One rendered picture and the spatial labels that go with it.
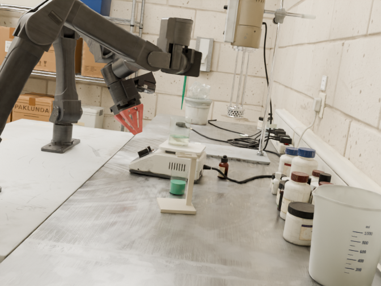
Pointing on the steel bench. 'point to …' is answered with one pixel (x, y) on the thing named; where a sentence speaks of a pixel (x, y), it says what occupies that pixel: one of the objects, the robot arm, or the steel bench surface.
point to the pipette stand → (172, 207)
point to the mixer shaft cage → (235, 112)
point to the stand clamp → (286, 15)
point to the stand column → (270, 85)
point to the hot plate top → (183, 148)
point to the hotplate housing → (140, 164)
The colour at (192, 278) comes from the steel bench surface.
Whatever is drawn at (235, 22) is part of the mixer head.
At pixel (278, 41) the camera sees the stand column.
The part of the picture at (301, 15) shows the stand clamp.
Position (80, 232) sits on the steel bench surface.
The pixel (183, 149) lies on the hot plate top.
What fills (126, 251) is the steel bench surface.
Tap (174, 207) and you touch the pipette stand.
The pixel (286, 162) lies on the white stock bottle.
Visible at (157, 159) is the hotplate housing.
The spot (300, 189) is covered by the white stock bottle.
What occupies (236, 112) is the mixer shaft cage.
